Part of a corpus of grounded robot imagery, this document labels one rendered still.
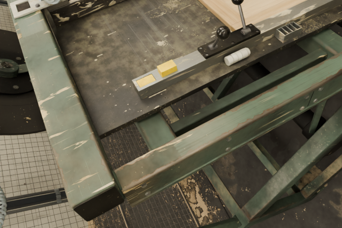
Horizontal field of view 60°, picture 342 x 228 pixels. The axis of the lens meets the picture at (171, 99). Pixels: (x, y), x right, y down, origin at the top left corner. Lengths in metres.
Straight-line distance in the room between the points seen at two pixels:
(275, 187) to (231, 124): 0.93
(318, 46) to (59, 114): 0.84
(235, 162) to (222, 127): 2.06
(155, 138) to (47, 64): 0.38
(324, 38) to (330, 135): 0.50
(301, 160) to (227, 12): 0.79
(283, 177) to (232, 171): 1.27
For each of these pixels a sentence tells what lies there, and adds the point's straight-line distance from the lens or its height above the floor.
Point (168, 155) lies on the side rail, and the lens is 0.70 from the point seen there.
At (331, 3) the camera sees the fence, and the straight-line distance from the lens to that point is 1.17.
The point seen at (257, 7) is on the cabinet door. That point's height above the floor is 1.24.
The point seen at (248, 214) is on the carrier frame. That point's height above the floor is 0.79.
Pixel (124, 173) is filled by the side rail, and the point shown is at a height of 1.79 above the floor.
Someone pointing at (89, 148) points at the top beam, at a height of 1.85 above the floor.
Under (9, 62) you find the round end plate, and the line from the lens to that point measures 1.64.
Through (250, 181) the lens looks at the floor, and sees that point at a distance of 2.73.
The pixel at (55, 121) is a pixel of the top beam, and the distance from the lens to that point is 0.78.
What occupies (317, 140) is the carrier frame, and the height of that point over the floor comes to 0.79.
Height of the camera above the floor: 2.13
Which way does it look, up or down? 39 degrees down
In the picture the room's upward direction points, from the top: 90 degrees counter-clockwise
